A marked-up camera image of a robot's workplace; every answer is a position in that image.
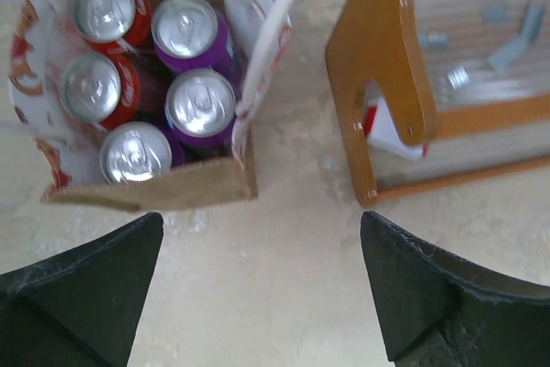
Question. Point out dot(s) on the red cola can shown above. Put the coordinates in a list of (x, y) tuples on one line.
[(113, 27), (100, 91)]

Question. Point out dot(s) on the orange wooden shelf rack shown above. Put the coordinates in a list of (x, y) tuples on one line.
[(374, 51)]

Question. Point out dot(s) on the red cola can middle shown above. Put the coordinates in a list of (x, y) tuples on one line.
[(100, 91)]

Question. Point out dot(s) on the red cola can far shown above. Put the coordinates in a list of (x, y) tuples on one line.
[(113, 27)]

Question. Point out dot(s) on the purple fanta can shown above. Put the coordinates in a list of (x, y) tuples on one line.
[(191, 34), (138, 151), (200, 108)]

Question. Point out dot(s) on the grey metal clips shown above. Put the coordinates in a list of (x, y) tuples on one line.
[(497, 54)]

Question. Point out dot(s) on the white and red box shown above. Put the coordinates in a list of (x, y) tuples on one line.
[(381, 133)]

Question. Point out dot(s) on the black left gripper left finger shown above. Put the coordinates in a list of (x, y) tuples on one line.
[(81, 307)]

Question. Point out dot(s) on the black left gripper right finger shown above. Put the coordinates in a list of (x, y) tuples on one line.
[(436, 308)]

